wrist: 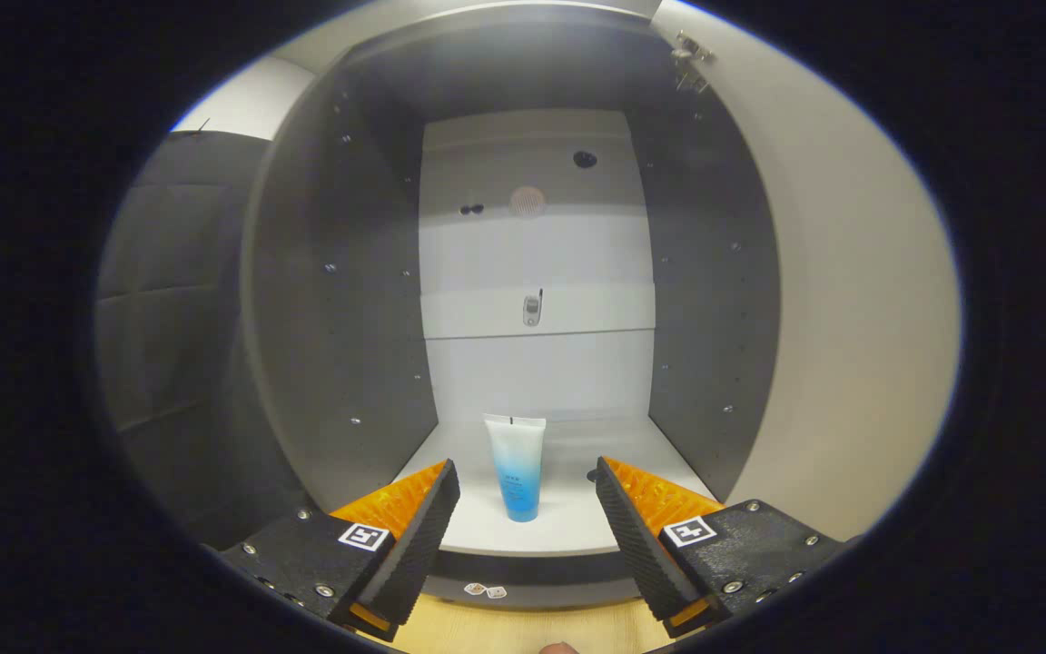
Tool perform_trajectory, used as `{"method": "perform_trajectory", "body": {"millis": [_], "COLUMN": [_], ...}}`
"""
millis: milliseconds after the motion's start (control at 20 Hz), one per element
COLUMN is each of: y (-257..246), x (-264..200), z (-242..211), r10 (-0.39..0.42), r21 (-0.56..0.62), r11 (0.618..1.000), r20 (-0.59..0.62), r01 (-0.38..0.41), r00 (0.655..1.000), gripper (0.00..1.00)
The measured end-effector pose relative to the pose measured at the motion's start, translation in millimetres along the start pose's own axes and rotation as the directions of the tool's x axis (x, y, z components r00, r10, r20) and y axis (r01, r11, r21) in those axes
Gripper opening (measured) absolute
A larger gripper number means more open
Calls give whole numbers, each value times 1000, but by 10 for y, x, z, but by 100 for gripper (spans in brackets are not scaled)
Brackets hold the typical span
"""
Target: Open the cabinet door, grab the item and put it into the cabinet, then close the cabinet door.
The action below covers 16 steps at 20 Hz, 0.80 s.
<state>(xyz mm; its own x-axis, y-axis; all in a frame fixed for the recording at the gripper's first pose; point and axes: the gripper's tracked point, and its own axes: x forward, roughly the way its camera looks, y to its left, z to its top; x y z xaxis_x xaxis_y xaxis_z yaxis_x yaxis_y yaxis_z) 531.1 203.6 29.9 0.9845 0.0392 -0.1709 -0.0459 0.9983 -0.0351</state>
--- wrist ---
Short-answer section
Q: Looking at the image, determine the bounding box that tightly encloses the white and blue tube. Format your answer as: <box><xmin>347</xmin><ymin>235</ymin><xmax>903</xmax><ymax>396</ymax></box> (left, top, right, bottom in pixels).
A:
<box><xmin>484</xmin><ymin>413</ymin><xmax>548</xmax><ymax>523</ymax></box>

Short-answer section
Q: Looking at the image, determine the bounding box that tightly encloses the dark grey cabinet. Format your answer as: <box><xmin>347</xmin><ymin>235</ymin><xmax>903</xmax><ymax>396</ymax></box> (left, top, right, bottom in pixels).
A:
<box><xmin>240</xmin><ymin>5</ymin><xmax>783</xmax><ymax>609</ymax></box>

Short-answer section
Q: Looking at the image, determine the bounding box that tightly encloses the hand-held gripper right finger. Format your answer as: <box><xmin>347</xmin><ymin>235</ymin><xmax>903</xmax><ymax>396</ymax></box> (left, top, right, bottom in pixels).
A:
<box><xmin>596</xmin><ymin>457</ymin><xmax>846</xmax><ymax>639</ymax></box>

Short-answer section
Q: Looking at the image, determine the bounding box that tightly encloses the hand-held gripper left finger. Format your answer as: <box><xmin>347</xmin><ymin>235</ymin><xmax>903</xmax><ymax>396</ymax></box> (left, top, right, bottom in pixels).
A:
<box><xmin>214</xmin><ymin>459</ymin><xmax>462</xmax><ymax>641</ymax></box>

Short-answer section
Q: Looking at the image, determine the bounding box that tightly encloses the light cabinet shelf board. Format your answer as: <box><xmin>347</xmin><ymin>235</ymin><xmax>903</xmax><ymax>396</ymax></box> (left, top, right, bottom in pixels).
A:
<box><xmin>391</xmin><ymin>418</ymin><xmax>715</xmax><ymax>557</ymax></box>

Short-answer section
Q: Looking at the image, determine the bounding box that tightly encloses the black backdrop cloth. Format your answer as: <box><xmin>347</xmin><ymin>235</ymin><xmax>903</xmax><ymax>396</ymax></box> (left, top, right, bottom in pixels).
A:
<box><xmin>94</xmin><ymin>130</ymin><xmax>306</xmax><ymax>550</ymax></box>

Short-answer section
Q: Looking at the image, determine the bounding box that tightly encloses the metal door hinge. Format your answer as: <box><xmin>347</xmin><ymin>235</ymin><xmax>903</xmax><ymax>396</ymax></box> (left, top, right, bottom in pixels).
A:
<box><xmin>671</xmin><ymin>30</ymin><xmax>715</xmax><ymax>94</ymax></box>

